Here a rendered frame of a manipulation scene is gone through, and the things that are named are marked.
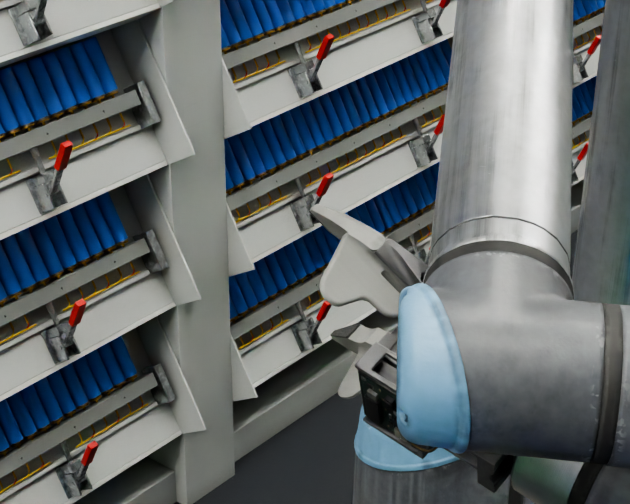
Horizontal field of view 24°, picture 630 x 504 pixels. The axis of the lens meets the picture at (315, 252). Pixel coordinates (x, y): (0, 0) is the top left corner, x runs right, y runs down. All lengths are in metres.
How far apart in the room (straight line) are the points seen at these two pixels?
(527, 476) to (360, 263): 0.18
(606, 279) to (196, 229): 0.61
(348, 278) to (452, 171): 0.11
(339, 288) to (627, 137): 0.42
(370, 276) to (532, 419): 0.22
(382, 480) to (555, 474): 0.54
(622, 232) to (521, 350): 0.54
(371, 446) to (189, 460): 0.54
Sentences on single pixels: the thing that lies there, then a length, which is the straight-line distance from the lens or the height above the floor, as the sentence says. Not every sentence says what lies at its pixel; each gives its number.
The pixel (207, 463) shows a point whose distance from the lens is 1.96.
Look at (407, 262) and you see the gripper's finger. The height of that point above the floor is 0.75.
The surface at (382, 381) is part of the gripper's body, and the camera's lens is 0.94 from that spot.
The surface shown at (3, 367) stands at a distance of 1.65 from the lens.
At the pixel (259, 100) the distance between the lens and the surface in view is 1.83.
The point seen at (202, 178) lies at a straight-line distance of 1.76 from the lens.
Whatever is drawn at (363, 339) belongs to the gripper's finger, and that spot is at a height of 0.64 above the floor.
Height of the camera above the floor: 1.20
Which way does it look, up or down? 28 degrees down
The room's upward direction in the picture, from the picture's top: straight up
